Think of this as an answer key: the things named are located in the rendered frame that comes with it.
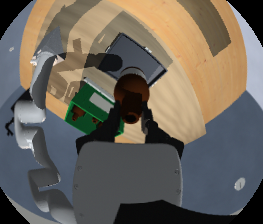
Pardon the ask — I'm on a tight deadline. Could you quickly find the green bottle crate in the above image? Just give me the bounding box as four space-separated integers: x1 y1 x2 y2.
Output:
64 83 125 137

